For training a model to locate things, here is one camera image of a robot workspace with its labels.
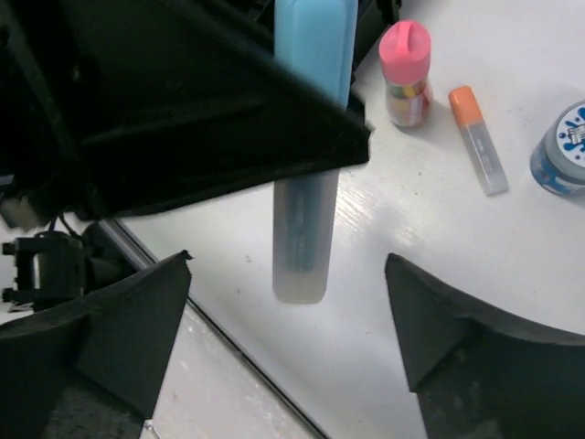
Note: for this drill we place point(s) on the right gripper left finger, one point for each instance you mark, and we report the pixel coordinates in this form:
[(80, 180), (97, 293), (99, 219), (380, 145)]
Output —
[(93, 367)]

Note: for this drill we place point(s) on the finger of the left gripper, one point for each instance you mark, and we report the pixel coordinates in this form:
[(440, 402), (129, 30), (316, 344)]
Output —
[(119, 109)]

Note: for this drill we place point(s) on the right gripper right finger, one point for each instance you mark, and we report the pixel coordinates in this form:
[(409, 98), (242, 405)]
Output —
[(479, 371)]

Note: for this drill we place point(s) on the blue jar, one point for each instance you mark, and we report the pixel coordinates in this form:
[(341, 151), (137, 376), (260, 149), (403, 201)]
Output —
[(557, 163)]

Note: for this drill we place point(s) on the orange-capped highlighter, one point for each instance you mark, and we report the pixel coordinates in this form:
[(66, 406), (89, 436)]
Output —
[(478, 141)]

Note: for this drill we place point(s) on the pink-capped small bottle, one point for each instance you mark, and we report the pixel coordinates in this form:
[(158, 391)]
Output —
[(404, 53)]

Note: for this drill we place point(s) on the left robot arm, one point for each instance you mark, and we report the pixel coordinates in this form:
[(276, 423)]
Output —
[(45, 270)]

